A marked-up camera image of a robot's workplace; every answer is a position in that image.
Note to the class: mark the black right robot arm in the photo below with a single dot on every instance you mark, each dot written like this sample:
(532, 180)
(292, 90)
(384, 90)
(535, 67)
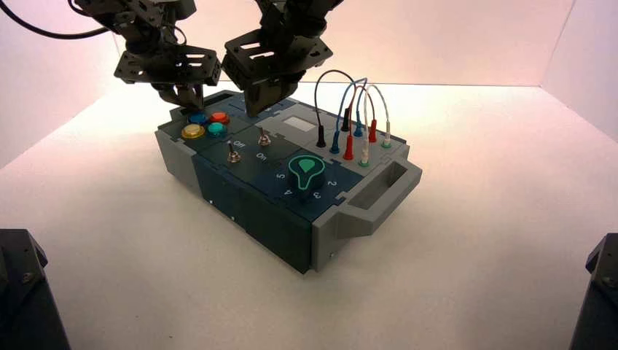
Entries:
(299, 17)

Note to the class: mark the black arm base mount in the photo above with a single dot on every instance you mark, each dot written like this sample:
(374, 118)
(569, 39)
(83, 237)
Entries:
(26, 299)
(598, 299)

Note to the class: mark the metal toggle switch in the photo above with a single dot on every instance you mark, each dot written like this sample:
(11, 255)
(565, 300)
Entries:
(263, 140)
(233, 156)

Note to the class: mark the dark rotary knob teal pointer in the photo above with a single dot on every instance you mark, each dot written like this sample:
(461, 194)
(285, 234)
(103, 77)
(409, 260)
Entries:
(306, 176)

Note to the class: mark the red round push button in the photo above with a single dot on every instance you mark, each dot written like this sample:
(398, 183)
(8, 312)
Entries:
(219, 118)

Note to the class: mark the blue round push button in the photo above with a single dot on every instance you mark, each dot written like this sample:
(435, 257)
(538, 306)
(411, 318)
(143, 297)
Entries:
(198, 119)

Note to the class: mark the teal and grey task box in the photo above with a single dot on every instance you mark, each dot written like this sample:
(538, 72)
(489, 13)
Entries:
(270, 222)

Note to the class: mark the teal round push button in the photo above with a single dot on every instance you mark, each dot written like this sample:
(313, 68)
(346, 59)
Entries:
(216, 129)

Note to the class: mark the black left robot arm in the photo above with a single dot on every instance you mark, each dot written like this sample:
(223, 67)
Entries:
(140, 24)

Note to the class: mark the yellow round push button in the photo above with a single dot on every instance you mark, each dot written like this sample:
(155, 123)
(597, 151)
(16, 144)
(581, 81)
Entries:
(193, 131)

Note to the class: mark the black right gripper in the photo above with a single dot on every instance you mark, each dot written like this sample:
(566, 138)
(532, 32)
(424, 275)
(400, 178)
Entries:
(270, 63)

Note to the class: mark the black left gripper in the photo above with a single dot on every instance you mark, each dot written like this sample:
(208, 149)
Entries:
(169, 65)

